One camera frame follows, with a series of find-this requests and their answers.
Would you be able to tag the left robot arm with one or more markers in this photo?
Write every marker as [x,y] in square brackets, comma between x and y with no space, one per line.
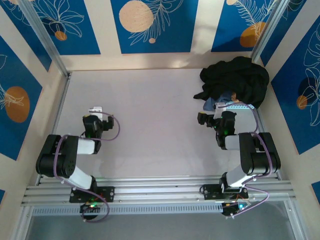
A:
[65,155]

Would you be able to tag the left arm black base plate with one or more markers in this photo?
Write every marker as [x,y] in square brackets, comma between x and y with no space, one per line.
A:
[107,193]

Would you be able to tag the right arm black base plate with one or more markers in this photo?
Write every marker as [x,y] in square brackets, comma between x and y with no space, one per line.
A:
[210,192]

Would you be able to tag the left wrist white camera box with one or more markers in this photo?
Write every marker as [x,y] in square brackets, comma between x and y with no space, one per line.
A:
[95,109]

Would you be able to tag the black t-shirt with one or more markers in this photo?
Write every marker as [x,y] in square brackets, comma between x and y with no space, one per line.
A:
[237,75]

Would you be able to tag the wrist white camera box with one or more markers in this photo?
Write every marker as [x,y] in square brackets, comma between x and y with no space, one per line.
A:
[219,108]
[95,109]

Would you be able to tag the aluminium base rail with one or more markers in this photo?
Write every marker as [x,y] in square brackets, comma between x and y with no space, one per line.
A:
[160,190]

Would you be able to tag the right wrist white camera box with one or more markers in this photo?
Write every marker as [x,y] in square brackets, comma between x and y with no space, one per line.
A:
[219,108]

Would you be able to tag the blue t-shirt with print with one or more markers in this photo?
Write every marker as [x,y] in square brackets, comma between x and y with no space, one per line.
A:
[210,105]

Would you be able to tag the aluminium frame post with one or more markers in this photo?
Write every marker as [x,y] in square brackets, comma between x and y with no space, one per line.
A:
[270,27]
[47,42]

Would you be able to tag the light blue slotted strip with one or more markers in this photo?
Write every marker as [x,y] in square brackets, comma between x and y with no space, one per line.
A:
[242,106]

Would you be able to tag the blue floral wall poster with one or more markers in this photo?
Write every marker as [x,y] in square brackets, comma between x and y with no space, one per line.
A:
[175,37]
[277,40]
[15,140]
[20,32]
[287,100]
[225,30]
[82,37]

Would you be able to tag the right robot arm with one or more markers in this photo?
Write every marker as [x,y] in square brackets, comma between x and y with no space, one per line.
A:
[250,150]

